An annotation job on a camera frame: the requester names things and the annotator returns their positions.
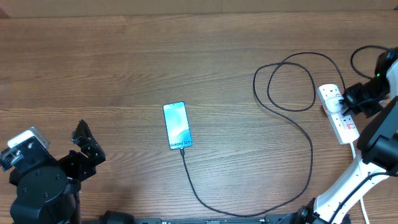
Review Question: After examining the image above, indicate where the white power strip cord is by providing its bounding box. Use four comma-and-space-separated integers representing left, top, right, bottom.
349, 142, 371, 224

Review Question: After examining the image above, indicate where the black USB charging cable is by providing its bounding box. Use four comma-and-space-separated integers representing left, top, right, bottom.
178, 52, 349, 218

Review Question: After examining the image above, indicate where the white USB charger adapter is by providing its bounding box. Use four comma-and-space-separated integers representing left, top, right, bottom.
324, 96, 344, 114

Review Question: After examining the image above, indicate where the Samsung Galaxy smartphone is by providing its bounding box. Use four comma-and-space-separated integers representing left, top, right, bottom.
163, 101, 193, 150

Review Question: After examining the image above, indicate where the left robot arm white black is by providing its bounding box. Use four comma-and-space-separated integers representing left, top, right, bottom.
1, 120, 106, 224

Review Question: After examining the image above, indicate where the white power strip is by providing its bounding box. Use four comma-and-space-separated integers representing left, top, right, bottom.
317, 84, 359, 144

